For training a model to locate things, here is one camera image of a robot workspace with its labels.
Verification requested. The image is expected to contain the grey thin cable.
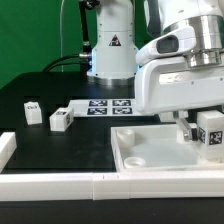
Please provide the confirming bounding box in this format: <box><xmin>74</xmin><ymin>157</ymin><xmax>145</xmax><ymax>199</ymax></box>
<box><xmin>59</xmin><ymin>0</ymin><xmax>67</xmax><ymax>73</ymax></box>

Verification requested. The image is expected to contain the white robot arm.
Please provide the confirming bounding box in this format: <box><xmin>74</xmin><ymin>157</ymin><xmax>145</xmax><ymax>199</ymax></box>
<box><xmin>79</xmin><ymin>0</ymin><xmax>224</xmax><ymax>141</ymax></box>

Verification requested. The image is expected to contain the white U-shaped obstacle fence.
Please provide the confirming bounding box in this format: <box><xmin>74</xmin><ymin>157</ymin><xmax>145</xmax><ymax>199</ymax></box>
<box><xmin>0</xmin><ymin>132</ymin><xmax>224</xmax><ymax>201</ymax></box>

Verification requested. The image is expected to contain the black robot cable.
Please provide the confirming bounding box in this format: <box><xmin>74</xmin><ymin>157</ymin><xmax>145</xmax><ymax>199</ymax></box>
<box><xmin>42</xmin><ymin>0</ymin><xmax>101</xmax><ymax>73</ymax></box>

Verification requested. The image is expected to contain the white square table top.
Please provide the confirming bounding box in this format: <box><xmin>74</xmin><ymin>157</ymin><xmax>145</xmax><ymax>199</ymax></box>
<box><xmin>111</xmin><ymin>124</ymin><xmax>224</xmax><ymax>172</ymax></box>

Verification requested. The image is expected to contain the white sheet with markers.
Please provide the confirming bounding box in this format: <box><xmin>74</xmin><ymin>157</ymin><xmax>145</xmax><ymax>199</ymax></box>
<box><xmin>69</xmin><ymin>99</ymin><xmax>140</xmax><ymax>117</ymax></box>

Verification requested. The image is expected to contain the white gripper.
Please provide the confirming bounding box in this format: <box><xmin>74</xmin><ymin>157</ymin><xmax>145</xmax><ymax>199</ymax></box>
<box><xmin>135</xmin><ymin>56</ymin><xmax>224</xmax><ymax>142</ymax></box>

